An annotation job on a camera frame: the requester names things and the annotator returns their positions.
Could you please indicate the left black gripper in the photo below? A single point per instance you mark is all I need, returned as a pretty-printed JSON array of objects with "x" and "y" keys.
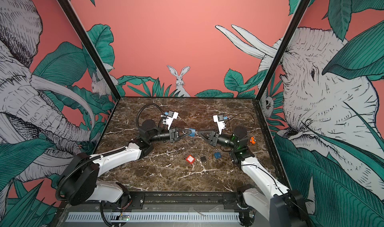
[{"x": 173, "y": 136}]

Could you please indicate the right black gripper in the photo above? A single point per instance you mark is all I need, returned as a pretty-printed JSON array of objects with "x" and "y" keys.
[{"x": 214, "y": 134}]

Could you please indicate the blue padlock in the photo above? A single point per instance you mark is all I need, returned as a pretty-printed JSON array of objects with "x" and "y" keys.
[
  {"x": 192, "y": 133},
  {"x": 217, "y": 155}
]

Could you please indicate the red safety padlock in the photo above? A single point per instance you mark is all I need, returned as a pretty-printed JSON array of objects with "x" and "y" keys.
[{"x": 190, "y": 159}]

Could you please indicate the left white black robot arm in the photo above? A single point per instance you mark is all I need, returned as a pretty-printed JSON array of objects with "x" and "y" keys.
[{"x": 79, "y": 182}]

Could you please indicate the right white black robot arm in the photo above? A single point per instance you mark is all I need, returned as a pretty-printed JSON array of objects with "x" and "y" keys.
[{"x": 281, "y": 206}]

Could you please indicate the orange toy car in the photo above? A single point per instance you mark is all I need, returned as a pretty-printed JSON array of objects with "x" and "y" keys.
[{"x": 252, "y": 140}]

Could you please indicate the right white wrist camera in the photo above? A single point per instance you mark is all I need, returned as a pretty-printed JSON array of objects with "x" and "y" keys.
[{"x": 220, "y": 120}]

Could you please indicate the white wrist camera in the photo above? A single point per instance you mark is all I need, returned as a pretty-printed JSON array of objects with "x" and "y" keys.
[
  {"x": 168, "y": 118},
  {"x": 220, "y": 120}
]

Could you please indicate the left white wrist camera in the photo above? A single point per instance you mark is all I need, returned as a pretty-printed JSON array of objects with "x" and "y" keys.
[{"x": 168, "y": 118}]

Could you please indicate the black mounting rail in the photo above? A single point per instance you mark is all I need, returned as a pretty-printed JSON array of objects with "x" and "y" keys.
[{"x": 136, "y": 200}]

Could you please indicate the white slotted cable duct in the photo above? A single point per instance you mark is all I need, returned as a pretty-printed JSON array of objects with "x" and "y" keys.
[{"x": 151, "y": 217}]

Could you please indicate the left black frame post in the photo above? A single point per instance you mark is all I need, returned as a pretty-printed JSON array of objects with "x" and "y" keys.
[{"x": 86, "y": 41}]

